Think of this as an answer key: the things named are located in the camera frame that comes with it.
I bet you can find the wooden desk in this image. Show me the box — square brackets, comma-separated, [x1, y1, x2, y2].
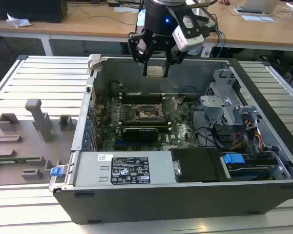
[0, 0, 293, 57]

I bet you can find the green RAM stick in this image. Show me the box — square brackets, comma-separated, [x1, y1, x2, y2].
[0, 157, 43, 163]

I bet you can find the black plastic shroud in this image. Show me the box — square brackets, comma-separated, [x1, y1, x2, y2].
[170, 148, 233, 183]

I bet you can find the blue cable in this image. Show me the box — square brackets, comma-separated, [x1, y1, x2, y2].
[209, 24, 227, 59]

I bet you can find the CPU socket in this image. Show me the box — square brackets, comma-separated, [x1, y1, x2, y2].
[135, 103, 167, 122]

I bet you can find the black open PC case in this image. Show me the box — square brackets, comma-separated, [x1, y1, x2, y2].
[48, 54, 293, 224]

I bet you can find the silver power supply unit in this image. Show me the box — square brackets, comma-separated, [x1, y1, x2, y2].
[74, 151, 177, 187]

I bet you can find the hard disk in blue carrier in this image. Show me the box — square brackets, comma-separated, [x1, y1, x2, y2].
[223, 152, 279, 181]

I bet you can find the white paper sheet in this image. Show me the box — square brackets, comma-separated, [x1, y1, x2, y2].
[241, 14, 276, 23]
[114, 6, 140, 13]

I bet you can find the orange yellow wire bundle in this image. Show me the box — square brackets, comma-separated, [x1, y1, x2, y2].
[234, 131, 264, 150]

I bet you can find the black RAM slot bank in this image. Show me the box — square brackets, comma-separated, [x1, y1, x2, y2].
[122, 93, 166, 103]
[122, 120, 170, 129]

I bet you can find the blue latch handle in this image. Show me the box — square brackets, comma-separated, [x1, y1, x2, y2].
[49, 165, 64, 177]

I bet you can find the crumpled white paper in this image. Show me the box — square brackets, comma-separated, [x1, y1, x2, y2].
[6, 12, 32, 28]

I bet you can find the black graphics card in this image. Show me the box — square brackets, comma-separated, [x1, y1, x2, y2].
[122, 126, 160, 143]

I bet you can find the silver square CPU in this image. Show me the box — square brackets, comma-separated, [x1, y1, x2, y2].
[146, 65, 166, 78]

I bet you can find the metal socket cover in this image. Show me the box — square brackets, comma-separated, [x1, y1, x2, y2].
[156, 96, 181, 117]

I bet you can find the metal drive cage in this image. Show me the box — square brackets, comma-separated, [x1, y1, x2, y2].
[199, 69, 262, 128]

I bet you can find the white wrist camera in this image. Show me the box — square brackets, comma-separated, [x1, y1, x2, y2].
[172, 15, 206, 53]
[136, 9, 147, 27]

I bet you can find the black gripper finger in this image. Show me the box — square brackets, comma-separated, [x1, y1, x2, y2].
[163, 48, 187, 78]
[127, 31, 150, 78]

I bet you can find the pale blue teach pendant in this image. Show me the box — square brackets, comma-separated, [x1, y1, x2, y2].
[187, 46, 202, 56]

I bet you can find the grey parts rack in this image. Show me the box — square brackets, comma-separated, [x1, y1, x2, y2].
[0, 98, 79, 186]

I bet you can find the black box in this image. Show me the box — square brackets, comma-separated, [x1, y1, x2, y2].
[0, 0, 68, 24]

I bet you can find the grey case latch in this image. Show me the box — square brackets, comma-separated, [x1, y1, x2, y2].
[87, 54, 104, 72]

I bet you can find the green motherboard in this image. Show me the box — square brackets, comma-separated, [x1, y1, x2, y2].
[94, 95, 203, 152]

